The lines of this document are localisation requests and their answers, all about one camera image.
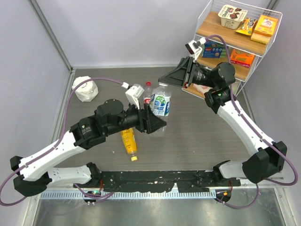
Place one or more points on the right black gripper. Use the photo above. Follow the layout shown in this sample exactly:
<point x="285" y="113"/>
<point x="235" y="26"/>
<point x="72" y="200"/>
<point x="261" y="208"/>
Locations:
<point x="181" y="70"/>

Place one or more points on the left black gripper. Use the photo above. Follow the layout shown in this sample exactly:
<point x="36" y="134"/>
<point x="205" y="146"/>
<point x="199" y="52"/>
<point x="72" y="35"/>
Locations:
<point x="148" y="121"/>

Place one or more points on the clear bottle blue green label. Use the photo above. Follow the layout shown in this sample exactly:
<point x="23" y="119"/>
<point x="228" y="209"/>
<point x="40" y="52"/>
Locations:
<point x="160" y="101"/>

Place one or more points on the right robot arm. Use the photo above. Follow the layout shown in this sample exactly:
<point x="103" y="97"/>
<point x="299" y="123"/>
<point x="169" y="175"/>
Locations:
<point x="266" y="155"/>

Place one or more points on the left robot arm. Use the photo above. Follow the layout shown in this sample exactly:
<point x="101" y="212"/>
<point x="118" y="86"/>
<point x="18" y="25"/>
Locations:
<point x="39" y="171"/>

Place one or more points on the red cap clear bottle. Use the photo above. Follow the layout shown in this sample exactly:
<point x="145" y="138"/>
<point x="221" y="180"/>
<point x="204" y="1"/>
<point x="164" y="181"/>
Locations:
<point x="147" y="92"/>

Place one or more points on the yellow label bottle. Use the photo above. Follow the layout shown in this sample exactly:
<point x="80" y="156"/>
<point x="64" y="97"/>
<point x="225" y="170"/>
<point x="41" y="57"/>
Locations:
<point x="129" y="142"/>

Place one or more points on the white pink small box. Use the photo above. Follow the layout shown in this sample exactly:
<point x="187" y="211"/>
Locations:
<point x="201" y="89"/>

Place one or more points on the blue green box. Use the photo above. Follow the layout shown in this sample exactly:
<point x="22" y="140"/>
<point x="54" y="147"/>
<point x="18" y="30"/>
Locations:
<point x="213" y="49"/>

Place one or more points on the orange snack box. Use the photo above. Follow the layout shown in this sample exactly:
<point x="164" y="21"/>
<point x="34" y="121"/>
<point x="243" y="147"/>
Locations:
<point x="241" y="58"/>

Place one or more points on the crumpled white paper towel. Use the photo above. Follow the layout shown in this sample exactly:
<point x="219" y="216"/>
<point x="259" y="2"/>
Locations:
<point x="87" y="91"/>

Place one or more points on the white yogurt cup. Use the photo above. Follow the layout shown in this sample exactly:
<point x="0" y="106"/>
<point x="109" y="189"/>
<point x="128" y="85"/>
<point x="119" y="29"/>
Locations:
<point x="231" y="17"/>

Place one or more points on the yellow candy bag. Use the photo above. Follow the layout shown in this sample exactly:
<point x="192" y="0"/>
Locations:
<point x="247" y="26"/>

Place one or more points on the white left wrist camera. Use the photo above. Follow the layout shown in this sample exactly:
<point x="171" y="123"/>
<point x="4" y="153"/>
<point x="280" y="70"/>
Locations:
<point x="133" y="93"/>

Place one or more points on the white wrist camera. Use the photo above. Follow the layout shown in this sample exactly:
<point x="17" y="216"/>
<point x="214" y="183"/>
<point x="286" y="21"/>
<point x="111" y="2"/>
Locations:
<point x="194" y="47"/>
<point x="133" y="93"/>

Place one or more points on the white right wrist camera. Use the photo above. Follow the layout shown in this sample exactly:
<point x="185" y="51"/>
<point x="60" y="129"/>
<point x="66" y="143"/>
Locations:
<point x="194" y="47"/>

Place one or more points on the white wire shelf rack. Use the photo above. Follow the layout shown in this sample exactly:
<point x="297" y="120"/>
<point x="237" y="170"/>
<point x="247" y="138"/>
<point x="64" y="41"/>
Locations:
<point x="209" y="23"/>

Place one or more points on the white slotted cable duct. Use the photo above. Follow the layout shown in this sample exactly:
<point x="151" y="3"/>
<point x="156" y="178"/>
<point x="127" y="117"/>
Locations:
<point x="173" y="194"/>

